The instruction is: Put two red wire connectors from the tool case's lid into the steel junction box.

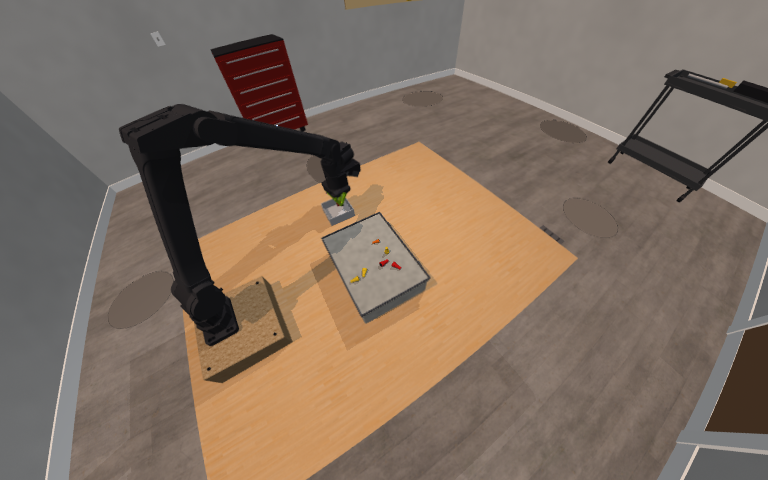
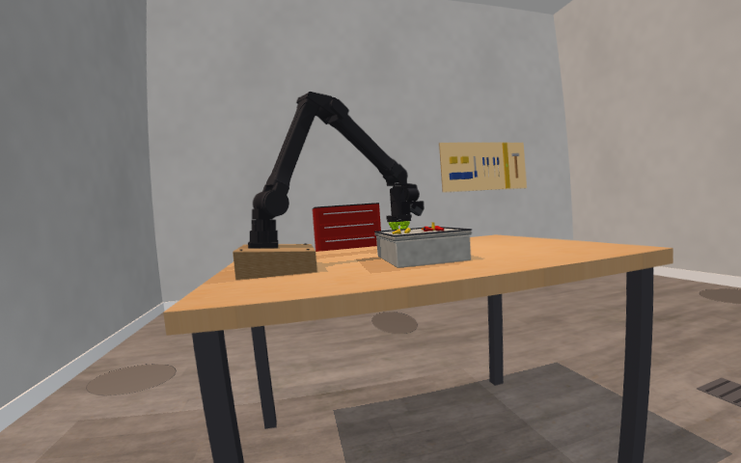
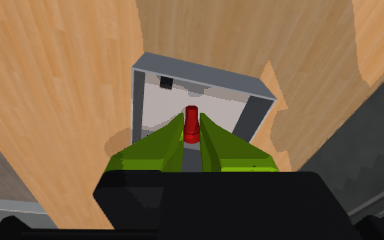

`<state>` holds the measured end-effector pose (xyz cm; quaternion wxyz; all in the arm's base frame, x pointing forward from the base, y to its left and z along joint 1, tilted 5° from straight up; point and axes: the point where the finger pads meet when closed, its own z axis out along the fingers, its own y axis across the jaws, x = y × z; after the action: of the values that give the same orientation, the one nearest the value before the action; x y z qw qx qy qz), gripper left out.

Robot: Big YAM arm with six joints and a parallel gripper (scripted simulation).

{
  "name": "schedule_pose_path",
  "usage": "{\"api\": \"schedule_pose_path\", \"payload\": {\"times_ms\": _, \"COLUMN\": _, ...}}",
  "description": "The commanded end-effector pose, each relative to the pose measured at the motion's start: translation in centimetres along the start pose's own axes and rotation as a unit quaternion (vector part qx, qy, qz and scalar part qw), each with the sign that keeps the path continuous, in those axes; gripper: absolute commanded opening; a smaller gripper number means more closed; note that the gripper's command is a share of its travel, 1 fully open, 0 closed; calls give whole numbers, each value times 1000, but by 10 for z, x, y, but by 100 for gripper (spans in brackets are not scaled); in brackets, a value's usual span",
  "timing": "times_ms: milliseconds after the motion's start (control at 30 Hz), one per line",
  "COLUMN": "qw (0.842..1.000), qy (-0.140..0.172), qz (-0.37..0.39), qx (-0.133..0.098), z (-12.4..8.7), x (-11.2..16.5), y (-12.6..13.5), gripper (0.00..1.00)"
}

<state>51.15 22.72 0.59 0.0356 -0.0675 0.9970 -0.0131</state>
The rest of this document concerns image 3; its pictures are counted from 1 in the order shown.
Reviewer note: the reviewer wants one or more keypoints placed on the grey open metal box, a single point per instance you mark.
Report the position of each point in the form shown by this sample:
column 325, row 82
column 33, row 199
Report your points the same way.
column 161, row 88

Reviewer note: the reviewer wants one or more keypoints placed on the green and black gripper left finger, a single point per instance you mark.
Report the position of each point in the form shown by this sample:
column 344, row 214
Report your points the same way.
column 155, row 151

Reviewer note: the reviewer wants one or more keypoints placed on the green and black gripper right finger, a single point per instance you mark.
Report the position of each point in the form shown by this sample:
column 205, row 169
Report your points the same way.
column 228, row 152

